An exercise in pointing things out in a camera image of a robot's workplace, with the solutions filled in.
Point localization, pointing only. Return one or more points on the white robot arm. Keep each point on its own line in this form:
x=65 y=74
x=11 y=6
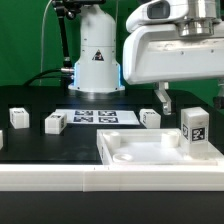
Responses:
x=97 y=71

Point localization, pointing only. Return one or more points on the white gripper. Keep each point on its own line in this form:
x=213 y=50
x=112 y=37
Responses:
x=173 y=40

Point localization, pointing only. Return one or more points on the white U-shaped fence wall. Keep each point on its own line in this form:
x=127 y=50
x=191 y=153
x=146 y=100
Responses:
x=88 y=178

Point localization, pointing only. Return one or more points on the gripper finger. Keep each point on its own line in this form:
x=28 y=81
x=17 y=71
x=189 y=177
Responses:
x=218 y=101

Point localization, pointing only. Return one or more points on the white square tabletop part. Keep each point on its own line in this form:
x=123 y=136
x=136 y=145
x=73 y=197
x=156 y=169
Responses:
x=151 y=147

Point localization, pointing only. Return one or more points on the sheet of fiducial tags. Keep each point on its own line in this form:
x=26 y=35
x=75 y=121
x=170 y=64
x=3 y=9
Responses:
x=115 y=117

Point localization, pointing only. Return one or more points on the white block at left edge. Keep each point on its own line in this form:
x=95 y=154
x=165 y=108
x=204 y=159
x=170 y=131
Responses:
x=1 y=139

